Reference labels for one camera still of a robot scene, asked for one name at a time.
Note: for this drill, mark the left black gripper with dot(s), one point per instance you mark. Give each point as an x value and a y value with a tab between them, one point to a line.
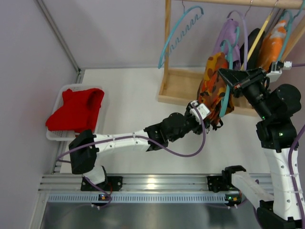
194	124

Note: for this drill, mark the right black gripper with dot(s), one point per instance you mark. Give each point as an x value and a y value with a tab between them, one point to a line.
244	82

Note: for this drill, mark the orange camouflage trousers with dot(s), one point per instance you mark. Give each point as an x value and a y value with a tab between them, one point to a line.
212	90

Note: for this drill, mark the teal hanger with trousers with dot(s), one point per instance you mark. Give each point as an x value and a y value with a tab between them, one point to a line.
226	74

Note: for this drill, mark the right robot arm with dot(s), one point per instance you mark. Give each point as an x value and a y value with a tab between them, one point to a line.
285	207

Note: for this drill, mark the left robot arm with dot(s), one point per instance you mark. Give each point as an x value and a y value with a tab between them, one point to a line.
87	148

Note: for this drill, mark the purple hanger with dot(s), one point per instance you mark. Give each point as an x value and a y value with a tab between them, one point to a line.
242	17

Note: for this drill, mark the wooden hanger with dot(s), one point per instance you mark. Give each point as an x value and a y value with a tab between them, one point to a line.
258	37

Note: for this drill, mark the far right teal hanger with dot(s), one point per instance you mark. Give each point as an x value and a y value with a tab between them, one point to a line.
286	33

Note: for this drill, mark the empty teal hanger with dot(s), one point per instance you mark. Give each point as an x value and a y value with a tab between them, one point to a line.
169	46

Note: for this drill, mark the wooden clothes rack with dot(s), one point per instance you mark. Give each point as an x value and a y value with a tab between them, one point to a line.
178	85

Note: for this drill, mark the purple garment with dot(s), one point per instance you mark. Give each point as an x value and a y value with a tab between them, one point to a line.
228	33

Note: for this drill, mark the orange white garment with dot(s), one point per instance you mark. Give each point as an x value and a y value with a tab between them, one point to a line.
271	46

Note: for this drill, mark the red garment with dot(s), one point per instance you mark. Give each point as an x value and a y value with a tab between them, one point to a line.
79	111

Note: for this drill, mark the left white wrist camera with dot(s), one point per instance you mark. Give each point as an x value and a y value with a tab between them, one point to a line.
199	111

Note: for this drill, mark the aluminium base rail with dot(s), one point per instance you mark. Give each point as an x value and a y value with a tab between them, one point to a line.
158	188

